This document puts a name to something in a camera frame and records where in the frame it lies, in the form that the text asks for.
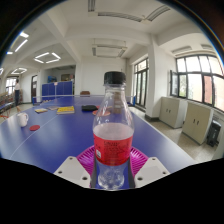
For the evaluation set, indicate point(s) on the person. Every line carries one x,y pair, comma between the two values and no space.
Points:
17,91

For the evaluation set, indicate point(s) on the white mug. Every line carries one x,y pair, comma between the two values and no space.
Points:
22,119

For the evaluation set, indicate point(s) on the pinkish grey notebook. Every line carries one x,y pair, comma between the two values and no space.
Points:
53,108

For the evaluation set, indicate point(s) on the dark door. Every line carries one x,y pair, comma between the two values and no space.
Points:
34,87

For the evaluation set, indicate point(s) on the brown armchair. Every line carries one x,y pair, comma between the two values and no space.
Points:
85,93

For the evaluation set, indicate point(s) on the cream cabinet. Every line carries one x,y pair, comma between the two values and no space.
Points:
172,111
197,121

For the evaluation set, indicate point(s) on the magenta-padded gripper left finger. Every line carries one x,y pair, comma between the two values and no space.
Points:
75,170

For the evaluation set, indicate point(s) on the ceiling air conditioner unit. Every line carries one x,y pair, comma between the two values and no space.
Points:
108,50

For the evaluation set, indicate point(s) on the small yellow and blue book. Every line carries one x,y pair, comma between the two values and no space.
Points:
41,110

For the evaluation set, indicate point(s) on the black pouch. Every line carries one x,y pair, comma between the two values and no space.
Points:
89,108

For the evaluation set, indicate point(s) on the wide dark-framed window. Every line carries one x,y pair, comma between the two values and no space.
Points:
200,80

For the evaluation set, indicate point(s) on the group of ceiling lights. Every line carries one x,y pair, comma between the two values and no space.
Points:
47,57

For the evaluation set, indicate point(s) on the flat round red coaster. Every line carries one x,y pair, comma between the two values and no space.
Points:
34,127

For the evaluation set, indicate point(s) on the blue table with red legs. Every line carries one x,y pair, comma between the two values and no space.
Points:
6,108

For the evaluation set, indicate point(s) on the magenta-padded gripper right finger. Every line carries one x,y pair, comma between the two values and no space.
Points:
150,170

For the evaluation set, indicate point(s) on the large yellow book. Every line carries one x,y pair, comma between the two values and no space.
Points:
66,110

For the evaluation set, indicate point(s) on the clear bottle with red label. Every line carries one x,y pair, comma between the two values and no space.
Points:
113,146

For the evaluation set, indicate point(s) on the tall dark-framed window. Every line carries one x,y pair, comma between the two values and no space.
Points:
141,81

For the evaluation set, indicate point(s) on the black bin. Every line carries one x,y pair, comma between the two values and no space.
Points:
213,133

